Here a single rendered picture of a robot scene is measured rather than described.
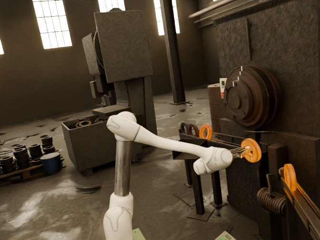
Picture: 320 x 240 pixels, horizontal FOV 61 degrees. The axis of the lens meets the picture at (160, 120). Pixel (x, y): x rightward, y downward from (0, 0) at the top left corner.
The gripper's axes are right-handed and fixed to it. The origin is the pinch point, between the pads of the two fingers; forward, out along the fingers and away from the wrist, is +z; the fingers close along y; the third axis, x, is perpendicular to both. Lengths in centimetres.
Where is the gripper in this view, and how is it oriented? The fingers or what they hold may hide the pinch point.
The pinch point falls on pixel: (250, 147)
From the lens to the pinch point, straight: 184.9
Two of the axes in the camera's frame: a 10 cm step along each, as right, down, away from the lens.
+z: 9.0, -2.7, 3.4
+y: 3.9, 1.4, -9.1
